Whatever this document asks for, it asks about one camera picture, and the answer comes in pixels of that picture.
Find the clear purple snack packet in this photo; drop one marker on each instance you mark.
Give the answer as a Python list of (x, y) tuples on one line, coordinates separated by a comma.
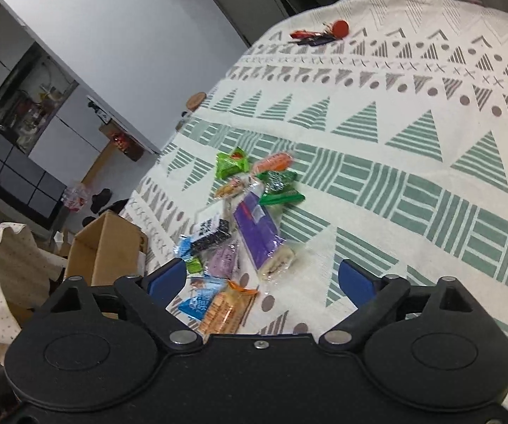
[(222, 259)]

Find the blue white snack packet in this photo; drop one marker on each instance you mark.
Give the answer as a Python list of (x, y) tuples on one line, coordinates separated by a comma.
[(198, 302)]

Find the dotted cloth bag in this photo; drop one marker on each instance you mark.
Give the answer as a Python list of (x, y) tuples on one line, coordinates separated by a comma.
[(9, 274)]

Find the bright green snack packet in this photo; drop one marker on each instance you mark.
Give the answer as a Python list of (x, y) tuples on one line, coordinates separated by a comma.
[(231, 164)]

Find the orange cracker packet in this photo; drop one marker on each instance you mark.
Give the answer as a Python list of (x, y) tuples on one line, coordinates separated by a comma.
[(225, 311)]

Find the dark green snack packet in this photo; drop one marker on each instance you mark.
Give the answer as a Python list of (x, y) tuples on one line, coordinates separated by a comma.
[(276, 180)]

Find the round wooden lid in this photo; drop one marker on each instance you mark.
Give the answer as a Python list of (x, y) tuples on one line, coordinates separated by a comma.
[(196, 100)]

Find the clear peanut snack packet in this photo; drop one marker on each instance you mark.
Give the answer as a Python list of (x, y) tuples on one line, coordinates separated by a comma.
[(231, 187)]

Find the pack of water bottles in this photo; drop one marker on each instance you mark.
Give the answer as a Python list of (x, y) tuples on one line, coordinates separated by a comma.
[(75, 197)]

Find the black cabinet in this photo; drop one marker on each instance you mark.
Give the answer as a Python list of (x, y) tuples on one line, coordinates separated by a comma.
[(20, 172)]

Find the black shoe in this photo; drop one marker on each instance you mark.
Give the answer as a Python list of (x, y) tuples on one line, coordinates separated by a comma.
[(102, 198), (88, 221)]

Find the tiny green snack packet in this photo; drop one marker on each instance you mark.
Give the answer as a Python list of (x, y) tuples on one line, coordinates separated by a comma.
[(194, 266)]

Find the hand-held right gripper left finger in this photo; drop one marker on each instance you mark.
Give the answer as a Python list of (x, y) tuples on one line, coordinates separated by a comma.
[(168, 280)]

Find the white packet with black label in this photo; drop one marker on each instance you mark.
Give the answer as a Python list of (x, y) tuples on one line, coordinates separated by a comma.
[(209, 227)]

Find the long purple snack packet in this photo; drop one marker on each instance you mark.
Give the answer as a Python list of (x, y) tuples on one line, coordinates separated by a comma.
[(257, 229)]

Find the cardboard box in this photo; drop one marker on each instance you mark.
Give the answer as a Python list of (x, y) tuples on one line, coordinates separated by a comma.
[(104, 247)]

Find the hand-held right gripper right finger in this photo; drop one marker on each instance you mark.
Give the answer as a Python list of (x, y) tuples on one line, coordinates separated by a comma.
[(356, 280)]

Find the small blue snack packet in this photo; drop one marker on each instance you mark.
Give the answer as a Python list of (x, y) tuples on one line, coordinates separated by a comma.
[(184, 247)]

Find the orange sausage packet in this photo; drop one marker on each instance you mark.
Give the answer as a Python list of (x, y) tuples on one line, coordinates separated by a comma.
[(272, 162)]

